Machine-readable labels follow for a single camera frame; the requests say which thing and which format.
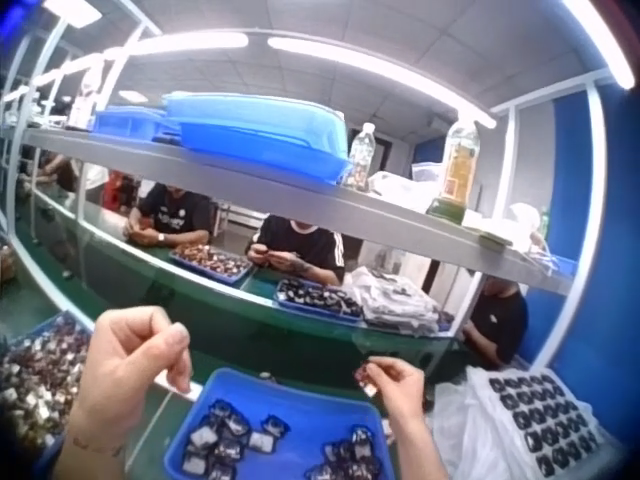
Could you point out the person's left hand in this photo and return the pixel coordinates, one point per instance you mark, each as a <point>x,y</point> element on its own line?
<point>117,365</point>

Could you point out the person's right hand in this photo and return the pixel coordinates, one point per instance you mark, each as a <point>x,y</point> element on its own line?
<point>402,395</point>

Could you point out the person's right fingers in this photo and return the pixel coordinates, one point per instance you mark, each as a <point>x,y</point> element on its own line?
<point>390,370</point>

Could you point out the small dark electronic component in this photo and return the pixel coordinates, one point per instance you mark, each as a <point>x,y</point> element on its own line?
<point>366,382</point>

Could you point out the small clear plastic bag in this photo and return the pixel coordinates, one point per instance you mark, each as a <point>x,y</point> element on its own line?
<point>185,390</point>

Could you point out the heap of clear plastic bags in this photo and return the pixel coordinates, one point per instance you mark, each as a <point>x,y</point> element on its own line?
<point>395,300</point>

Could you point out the blue tray of black components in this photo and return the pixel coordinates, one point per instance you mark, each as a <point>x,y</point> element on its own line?
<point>320,300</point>

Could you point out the large blue plastic tray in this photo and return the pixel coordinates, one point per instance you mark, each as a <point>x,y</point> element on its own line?
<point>300,415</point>

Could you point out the white bag with black parts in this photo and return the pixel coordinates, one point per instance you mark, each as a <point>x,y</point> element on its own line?
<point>520,425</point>

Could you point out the pile of bagged black components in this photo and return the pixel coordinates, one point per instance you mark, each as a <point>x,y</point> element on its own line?
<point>235,440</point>

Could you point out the white plastic bag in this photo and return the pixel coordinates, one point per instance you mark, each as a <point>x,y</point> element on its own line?
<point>405,190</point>

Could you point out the grey workstation shelf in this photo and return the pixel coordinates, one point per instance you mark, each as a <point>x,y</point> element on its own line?
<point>310,197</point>

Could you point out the small blue tray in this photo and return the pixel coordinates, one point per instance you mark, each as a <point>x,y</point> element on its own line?
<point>552,264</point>

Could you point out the crumpled white bag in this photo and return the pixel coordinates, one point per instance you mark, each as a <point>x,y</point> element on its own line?
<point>527,225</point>

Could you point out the green conveyor belt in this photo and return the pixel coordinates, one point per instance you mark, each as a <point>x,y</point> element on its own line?
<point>200,305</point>

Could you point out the blue tray of brown components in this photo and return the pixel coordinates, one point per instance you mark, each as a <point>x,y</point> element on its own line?
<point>212,262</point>

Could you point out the yellow label drink bottle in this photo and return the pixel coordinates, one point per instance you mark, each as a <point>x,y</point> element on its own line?
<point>459,167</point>

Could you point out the clear water bottle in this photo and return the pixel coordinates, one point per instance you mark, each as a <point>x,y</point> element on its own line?
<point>361,157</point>

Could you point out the stack of blue trays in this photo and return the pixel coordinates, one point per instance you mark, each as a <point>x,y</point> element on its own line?
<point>250,127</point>

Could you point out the long tube light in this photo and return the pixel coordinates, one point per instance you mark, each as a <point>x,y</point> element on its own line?
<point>607,35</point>
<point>380,67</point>

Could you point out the blue tray of loose components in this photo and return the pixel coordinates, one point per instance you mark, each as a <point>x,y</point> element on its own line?
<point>37,375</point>

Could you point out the white workstation frame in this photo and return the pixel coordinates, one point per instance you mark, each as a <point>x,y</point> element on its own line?
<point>575,235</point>

